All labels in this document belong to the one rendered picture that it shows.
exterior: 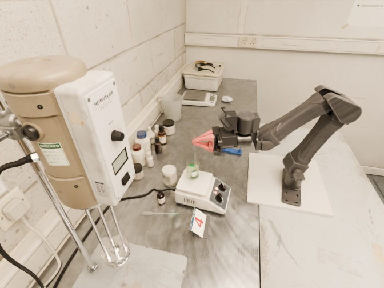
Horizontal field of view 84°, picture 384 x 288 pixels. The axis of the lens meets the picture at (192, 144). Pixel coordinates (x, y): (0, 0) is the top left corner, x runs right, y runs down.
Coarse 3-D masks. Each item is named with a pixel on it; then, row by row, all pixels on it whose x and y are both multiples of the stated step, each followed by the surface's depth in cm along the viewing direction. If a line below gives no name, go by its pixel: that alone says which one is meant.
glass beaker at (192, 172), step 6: (186, 162) 82; (192, 162) 84; (198, 162) 82; (186, 168) 82; (192, 168) 79; (198, 168) 81; (186, 174) 84; (192, 174) 81; (198, 174) 83; (192, 180) 83
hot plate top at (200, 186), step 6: (204, 174) 86; (210, 174) 86; (180, 180) 83; (186, 180) 83; (198, 180) 83; (204, 180) 83; (210, 180) 83; (180, 186) 81; (186, 186) 81; (192, 186) 81; (198, 186) 81; (204, 186) 81; (192, 192) 79; (198, 192) 79; (204, 192) 79
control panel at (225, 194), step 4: (216, 180) 87; (216, 184) 85; (224, 184) 88; (228, 188) 87; (212, 192) 82; (220, 192) 84; (224, 192) 85; (228, 192) 86; (212, 196) 80; (224, 196) 83; (228, 196) 84; (212, 200) 79; (224, 200) 82; (216, 204) 79; (220, 204) 80; (224, 204) 81; (224, 208) 80
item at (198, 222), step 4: (196, 212) 78; (200, 212) 79; (196, 216) 77; (200, 216) 78; (204, 216) 79; (196, 220) 76; (200, 220) 77; (196, 224) 75; (200, 224) 76; (192, 228) 73; (196, 228) 74; (200, 228) 75; (196, 232) 73; (200, 232) 74
